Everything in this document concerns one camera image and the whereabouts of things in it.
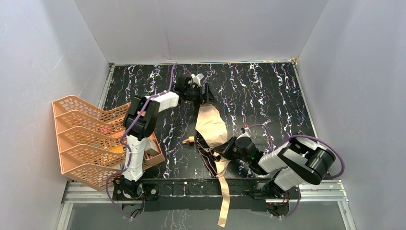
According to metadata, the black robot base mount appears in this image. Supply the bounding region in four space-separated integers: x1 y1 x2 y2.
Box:
113 178 296 216

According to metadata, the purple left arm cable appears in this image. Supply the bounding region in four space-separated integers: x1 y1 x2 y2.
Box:
104 63 193 219

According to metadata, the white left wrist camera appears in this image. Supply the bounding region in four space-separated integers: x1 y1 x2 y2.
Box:
190 73 204 88

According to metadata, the grey box in organizer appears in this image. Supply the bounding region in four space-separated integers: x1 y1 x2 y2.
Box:
145 139 161 158

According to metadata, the beige and black folding umbrella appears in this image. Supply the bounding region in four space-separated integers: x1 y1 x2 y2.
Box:
182 103 230 227

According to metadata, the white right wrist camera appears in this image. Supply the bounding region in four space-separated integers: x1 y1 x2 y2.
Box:
237 126 250 139

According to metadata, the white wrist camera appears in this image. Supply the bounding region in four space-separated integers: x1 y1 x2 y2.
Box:
237 126 250 139
190 73 204 88

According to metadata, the orange plastic file organizer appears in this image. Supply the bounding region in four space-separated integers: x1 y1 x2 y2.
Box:
52 95 166 192

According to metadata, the aluminium frame rail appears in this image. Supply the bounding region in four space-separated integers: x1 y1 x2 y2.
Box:
61 180 356 230

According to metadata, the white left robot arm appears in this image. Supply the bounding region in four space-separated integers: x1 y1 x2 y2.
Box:
119 73 215 199

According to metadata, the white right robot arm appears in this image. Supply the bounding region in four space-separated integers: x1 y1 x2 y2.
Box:
214 133 336 193

